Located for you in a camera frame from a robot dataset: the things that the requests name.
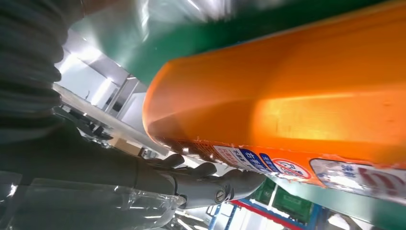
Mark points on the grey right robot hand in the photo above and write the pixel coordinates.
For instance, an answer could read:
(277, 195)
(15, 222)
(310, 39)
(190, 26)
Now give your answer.
(79, 184)

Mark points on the cardboard box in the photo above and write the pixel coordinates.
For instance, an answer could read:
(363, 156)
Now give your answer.
(125, 146)

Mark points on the white side table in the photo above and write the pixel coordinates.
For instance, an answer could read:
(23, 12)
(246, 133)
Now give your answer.
(79, 73)

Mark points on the red metal bar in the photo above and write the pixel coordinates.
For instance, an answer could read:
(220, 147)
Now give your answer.
(266, 215)

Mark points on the green plastic crate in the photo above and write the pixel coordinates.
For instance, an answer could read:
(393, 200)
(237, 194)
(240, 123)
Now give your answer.
(285, 203)

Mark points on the blue metal rack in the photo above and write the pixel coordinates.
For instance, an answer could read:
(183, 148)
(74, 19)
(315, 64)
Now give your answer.
(314, 219)

